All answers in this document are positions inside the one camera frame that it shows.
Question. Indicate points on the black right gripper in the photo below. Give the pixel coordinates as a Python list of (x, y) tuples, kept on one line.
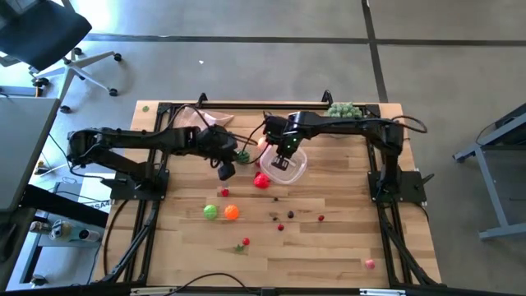
[(289, 147)]

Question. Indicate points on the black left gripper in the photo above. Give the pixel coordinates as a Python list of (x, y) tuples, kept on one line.
[(215, 144)]

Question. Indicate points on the striped green watermelon ball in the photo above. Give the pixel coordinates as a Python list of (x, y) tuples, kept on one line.
[(244, 157)]

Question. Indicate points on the clear plastic tupperware container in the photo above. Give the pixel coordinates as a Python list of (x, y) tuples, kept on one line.
[(298, 169)]

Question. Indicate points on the peach coloured toy fruit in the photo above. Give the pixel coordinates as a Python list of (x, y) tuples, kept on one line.
[(261, 144)]

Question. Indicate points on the large red toy apple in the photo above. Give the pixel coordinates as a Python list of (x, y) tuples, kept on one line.
[(262, 181)]

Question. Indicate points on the small red toy strawberry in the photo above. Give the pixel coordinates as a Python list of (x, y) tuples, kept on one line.
[(224, 192)]

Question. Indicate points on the orange toy ball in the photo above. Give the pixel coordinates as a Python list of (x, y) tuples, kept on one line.
[(232, 212)]

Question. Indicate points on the light green toy ball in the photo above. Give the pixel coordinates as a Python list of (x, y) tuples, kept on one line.
[(210, 212)]

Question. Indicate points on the red tomato with green leaf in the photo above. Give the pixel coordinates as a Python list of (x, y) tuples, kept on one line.
[(245, 241)]

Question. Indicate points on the small pink toy fruit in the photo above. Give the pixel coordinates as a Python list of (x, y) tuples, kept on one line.
[(370, 264)]

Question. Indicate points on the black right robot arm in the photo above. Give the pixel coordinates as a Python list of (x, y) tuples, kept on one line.
[(349, 122)]

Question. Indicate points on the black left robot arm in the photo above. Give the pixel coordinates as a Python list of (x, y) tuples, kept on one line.
[(123, 137)]

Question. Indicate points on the pale pink cloth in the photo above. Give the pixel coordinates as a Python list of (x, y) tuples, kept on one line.
[(218, 118)]

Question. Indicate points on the potted green succulent plant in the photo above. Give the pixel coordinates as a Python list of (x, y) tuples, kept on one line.
[(343, 109)]

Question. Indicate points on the white paper sign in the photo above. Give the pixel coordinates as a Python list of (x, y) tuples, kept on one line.
[(96, 189)]

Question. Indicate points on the black desk beam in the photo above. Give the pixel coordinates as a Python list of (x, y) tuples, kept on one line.
[(61, 205)]

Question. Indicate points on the grey metal table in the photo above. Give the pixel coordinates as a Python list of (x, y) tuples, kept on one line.
[(491, 189)]

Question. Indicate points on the grey desk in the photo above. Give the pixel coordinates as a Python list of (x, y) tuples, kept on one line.
[(20, 152)]

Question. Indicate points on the office chair with white base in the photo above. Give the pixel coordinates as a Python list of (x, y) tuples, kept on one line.
[(41, 29)]

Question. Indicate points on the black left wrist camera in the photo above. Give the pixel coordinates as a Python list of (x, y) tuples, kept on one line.
[(226, 171)]

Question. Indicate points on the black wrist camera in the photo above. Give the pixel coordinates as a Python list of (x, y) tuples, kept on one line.
[(226, 171), (274, 126)]

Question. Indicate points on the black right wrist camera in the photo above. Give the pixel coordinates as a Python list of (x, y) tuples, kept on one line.
[(274, 126)]

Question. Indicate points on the silver metal bracket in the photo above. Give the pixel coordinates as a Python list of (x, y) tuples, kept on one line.
[(152, 292), (382, 292)]

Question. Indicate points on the small white camera device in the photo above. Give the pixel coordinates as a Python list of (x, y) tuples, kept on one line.
[(88, 235)]

